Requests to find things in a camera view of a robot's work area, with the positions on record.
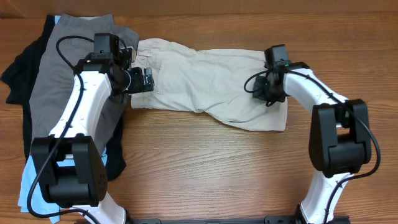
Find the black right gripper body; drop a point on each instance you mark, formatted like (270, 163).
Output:
(270, 93)

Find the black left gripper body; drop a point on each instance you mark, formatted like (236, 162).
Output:
(137, 84)

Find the beige khaki shorts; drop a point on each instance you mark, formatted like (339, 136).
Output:
(213, 81)

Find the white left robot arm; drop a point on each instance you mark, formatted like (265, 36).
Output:
(70, 171)

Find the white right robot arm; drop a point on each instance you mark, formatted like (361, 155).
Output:
(339, 142)

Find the grey shorts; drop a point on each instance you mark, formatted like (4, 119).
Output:
(67, 44)

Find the black garment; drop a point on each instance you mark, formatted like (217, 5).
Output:
(21, 75)

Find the light blue garment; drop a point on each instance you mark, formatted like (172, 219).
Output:
(38, 204)

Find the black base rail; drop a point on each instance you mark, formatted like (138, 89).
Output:
(265, 220)

